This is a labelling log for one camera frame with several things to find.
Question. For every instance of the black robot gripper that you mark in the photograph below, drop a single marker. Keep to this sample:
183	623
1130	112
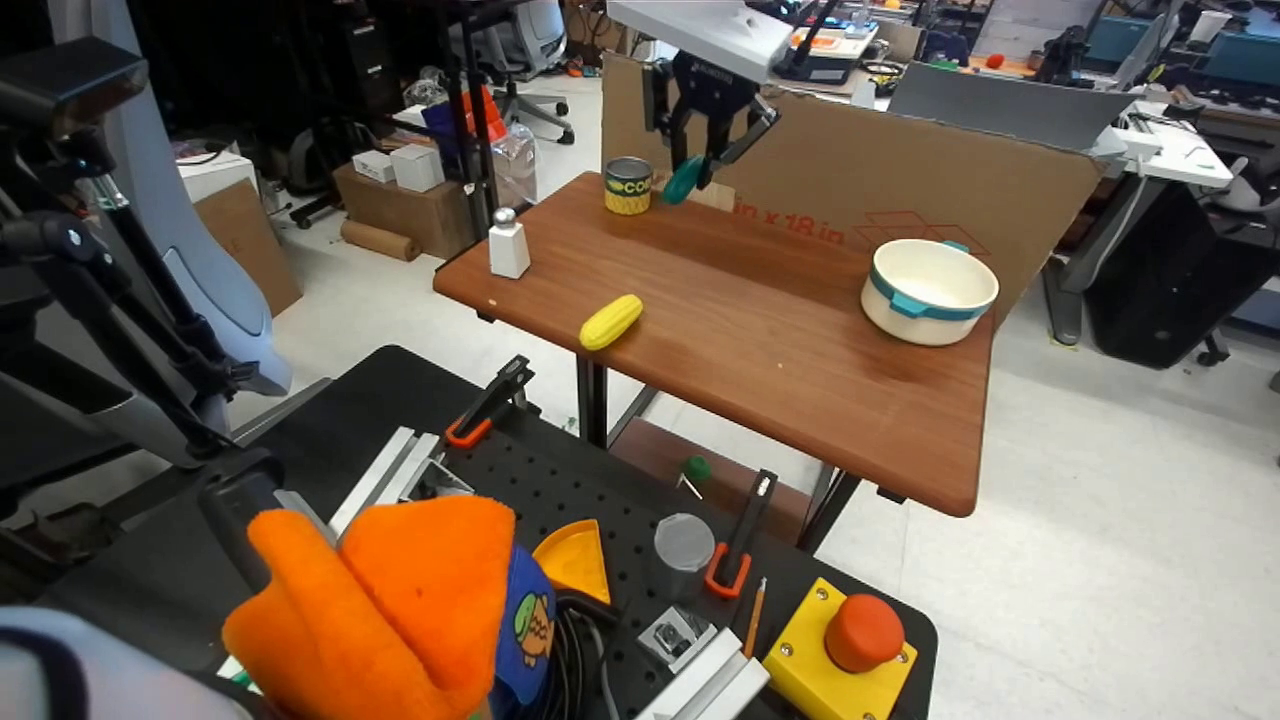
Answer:
680	84

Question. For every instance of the green cylindrical object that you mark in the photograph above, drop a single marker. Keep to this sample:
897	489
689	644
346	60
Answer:
686	181

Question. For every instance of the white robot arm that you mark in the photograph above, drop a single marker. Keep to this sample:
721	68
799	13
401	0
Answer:
724	32

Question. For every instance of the yellow labelled tin can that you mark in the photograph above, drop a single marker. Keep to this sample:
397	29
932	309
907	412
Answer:
630	185

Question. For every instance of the white bowl with teal band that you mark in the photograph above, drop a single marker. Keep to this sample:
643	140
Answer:
929	289

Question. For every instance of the brown cardboard panel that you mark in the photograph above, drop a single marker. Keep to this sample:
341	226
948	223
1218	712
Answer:
838	174

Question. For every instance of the white salt shaker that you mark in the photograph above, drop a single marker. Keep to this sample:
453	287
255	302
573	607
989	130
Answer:
508	246

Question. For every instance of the black orange clamp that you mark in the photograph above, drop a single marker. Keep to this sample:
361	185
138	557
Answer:
733	555
507	390

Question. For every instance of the grey round disc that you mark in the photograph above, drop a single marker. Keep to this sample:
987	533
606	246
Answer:
686	540

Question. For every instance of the orange wedge piece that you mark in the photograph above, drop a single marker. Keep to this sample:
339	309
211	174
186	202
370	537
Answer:
573	557

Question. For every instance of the black pegboard cart top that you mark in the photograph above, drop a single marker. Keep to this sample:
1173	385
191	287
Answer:
167	581

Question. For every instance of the yellow emergency stop button box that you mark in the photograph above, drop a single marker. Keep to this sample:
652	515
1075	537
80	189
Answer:
843	656

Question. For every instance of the orange plush toy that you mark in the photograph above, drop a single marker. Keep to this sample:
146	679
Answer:
388	623

